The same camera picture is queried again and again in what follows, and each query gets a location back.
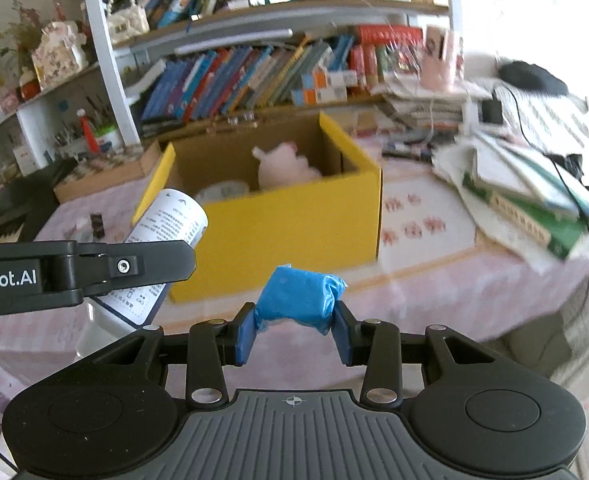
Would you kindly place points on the black power adapter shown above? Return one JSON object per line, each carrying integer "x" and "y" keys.
{"x": 491, "y": 112}

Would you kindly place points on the small white box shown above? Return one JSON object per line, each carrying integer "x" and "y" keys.
{"x": 24, "y": 160}

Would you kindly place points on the red and white glue bottle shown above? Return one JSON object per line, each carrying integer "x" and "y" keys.
{"x": 89, "y": 135}

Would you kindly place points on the white round container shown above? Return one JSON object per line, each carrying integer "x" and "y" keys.
{"x": 222, "y": 192}

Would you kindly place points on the pen holder with pens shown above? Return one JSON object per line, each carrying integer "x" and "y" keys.
{"x": 69, "y": 137}

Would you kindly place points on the long row of colourful books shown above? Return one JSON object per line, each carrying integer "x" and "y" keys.
{"x": 234, "y": 80}

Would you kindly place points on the white bookshelf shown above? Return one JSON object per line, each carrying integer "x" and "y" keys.
{"x": 109, "y": 60}

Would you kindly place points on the stack of papers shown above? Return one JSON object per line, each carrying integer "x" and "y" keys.
{"x": 424, "y": 105}

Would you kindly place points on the blue soft packet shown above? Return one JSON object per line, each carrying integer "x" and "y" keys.
{"x": 299, "y": 295}

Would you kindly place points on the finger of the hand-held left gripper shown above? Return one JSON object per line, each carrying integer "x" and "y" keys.
{"x": 144, "y": 265}

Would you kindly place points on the orange white medicine box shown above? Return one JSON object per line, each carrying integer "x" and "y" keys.
{"x": 342, "y": 78}
{"x": 315, "y": 78}
{"x": 305, "y": 96}
{"x": 333, "y": 96}

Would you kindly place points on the floral pig figurine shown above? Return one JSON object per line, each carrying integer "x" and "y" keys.
{"x": 57, "y": 55}

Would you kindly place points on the white power strip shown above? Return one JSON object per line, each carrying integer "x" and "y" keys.
{"x": 471, "y": 120}

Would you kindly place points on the yellow cardboard box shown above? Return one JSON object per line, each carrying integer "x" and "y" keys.
{"x": 284, "y": 230}

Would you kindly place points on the black piano keyboard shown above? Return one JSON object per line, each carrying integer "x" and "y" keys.
{"x": 14, "y": 205}

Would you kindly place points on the wooden chess board box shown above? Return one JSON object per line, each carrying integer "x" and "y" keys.
{"x": 104, "y": 180}

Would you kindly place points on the desktop with pink checked tablecloth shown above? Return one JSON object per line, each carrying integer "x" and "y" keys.
{"x": 424, "y": 270}

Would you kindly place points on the pile of notebooks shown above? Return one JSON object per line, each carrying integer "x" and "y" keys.
{"x": 514, "y": 165}

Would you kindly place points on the small dark bottle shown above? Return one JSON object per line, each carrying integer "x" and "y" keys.
{"x": 97, "y": 225}

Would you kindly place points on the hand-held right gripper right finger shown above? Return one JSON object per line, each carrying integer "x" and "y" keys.
{"x": 343, "y": 335}

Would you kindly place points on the white quilted pearl handbag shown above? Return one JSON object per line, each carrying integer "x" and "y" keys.
{"x": 127, "y": 25}

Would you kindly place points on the white patterned cloth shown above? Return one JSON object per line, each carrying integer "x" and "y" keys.
{"x": 564, "y": 125}

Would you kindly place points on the white printed bottle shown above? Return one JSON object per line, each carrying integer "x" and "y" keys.
{"x": 174, "y": 220}

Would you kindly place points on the pink pen holder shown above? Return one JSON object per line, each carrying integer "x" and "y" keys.
{"x": 439, "y": 65}

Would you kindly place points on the red round doll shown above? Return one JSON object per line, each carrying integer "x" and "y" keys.
{"x": 29, "y": 90}

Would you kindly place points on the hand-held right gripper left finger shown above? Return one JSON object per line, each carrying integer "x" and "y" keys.
{"x": 245, "y": 335}

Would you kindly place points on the dried flower bouquet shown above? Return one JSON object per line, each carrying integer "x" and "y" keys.
{"x": 22, "y": 35}

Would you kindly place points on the white jar with green lid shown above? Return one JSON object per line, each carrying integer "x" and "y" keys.
{"x": 109, "y": 139}

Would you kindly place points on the thick green book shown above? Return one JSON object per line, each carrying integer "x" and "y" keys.
{"x": 549, "y": 235}

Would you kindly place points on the pink plush pig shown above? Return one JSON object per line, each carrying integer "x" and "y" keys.
{"x": 284, "y": 167}

